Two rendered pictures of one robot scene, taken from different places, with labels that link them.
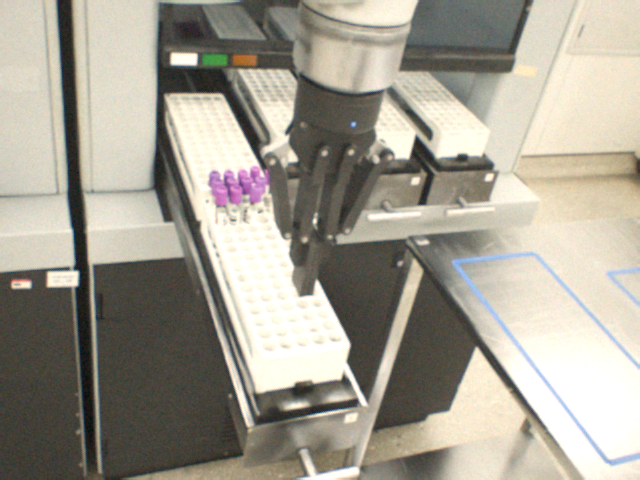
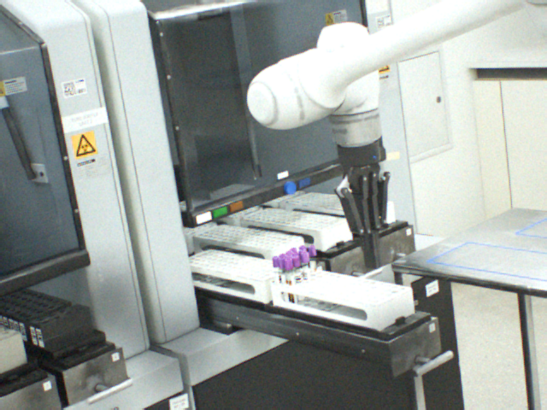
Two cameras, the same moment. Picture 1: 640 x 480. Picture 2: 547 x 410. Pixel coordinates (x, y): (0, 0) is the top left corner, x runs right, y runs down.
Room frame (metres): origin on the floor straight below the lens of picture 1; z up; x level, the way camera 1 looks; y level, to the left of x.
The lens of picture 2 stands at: (-1.25, 0.61, 1.53)
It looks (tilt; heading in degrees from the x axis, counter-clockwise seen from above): 14 degrees down; 347
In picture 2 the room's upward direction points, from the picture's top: 9 degrees counter-clockwise
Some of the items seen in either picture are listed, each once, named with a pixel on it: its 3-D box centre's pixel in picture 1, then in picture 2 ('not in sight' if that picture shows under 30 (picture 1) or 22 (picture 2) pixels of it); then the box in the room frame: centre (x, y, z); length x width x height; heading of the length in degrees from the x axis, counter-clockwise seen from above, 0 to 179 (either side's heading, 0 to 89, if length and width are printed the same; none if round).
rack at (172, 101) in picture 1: (211, 153); (237, 278); (0.93, 0.19, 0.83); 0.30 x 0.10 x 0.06; 26
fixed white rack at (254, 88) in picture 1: (278, 111); (247, 248); (1.12, 0.12, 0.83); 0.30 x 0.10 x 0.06; 26
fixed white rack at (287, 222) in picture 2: (355, 110); (295, 231); (1.19, -0.02, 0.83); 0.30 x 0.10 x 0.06; 26
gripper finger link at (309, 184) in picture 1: (308, 189); (360, 204); (0.55, 0.02, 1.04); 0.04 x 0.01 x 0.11; 26
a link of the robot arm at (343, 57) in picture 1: (349, 43); (355, 126); (0.55, 0.01, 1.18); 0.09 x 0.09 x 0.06
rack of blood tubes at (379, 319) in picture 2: (265, 284); (340, 300); (0.64, 0.05, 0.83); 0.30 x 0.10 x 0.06; 26
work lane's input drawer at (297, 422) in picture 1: (235, 251); (297, 314); (0.76, 0.11, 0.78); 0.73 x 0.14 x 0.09; 26
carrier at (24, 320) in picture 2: not in sight; (48, 324); (0.85, 0.60, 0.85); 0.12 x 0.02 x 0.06; 117
